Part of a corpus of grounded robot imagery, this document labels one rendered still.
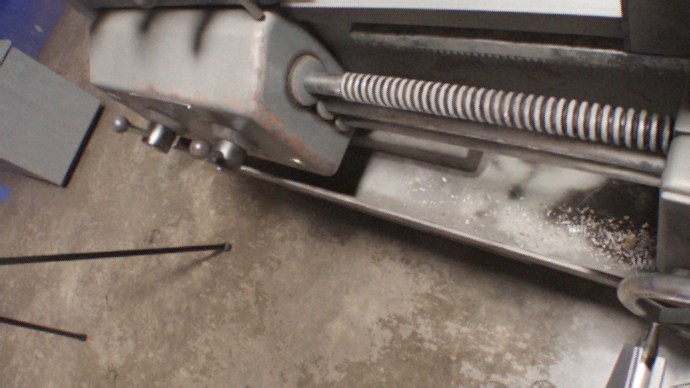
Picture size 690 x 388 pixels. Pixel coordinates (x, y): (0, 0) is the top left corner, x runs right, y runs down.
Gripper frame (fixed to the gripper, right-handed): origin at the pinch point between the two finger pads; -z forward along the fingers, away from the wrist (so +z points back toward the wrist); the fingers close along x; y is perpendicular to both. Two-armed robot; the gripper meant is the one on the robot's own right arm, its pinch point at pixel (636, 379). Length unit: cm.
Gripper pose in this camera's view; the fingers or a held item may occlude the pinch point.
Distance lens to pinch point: 61.5
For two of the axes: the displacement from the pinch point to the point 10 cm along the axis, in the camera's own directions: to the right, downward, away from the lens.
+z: -4.0, 9.0, -1.8
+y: -1.9, 1.2, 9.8
